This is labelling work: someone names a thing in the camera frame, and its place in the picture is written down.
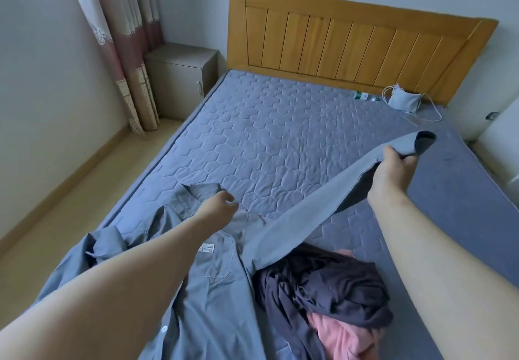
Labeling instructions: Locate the person's left hand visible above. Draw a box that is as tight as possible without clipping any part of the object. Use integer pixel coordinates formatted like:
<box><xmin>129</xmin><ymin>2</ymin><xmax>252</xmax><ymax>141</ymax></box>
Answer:
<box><xmin>193</xmin><ymin>190</ymin><xmax>241</xmax><ymax>234</ymax></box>

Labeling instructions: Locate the person's right hand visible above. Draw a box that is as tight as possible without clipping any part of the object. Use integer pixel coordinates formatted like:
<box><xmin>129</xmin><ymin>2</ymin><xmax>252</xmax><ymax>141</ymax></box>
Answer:
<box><xmin>367</xmin><ymin>145</ymin><xmax>420</xmax><ymax>212</ymax></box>

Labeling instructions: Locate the grey button-up shirt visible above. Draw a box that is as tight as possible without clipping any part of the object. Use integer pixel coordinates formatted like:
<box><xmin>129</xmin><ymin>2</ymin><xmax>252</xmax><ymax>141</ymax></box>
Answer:
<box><xmin>31</xmin><ymin>130</ymin><xmax>439</xmax><ymax>360</ymax></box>

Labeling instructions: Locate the blue quilted mattress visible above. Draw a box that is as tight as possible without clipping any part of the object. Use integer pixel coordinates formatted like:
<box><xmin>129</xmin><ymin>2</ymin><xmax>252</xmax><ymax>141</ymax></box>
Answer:
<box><xmin>97</xmin><ymin>68</ymin><xmax>519</xmax><ymax>360</ymax></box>

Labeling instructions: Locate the dark purple garment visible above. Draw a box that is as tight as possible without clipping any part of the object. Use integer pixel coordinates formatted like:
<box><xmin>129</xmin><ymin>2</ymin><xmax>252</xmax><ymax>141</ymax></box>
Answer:
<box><xmin>253</xmin><ymin>242</ymin><xmax>396</xmax><ymax>360</ymax></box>

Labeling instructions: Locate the pink pajama shirt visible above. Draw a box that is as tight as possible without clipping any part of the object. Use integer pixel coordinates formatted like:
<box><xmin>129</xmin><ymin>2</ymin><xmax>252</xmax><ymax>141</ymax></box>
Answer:
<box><xmin>305</xmin><ymin>247</ymin><xmax>386</xmax><ymax>360</ymax></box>

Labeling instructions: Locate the person's right forearm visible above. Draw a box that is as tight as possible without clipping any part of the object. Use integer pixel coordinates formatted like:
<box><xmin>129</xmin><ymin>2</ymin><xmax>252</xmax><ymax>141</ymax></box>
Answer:
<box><xmin>369</xmin><ymin>194</ymin><xmax>519</xmax><ymax>360</ymax></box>

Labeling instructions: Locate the person's left forearm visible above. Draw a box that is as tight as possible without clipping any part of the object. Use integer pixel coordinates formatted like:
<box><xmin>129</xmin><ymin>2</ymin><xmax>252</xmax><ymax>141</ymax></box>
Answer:
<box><xmin>0</xmin><ymin>214</ymin><xmax>216</xmax><ymax>360</ymax></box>

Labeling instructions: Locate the white face mask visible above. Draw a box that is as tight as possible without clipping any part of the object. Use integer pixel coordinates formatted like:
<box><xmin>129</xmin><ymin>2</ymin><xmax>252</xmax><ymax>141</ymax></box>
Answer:
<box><xmin>380</xmin><ymin>84</ymin><xmax>444</xmax><ymax>124</ymax></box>

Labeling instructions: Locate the wooden bedside table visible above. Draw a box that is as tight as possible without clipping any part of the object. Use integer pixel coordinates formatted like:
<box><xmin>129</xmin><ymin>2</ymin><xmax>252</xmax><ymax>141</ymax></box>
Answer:
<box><xmin>145</xmin><ymin>43</ymin><xmax>222</xmax><ymax>122</ymax></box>

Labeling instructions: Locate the orange wooden board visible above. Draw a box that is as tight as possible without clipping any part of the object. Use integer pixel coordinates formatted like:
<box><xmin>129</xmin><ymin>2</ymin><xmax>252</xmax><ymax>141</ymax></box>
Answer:
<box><xmin>225</xmin><ymin>0</ymin><xmax>501</xmax><ymax>107</ymax></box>

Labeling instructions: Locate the patterned curtain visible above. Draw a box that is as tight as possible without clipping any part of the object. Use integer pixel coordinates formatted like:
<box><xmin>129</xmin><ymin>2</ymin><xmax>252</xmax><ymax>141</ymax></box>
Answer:
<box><xmin>62</xmin><ymin>0</ymin><xmax>165</xmax><ymax>135</ymax></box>

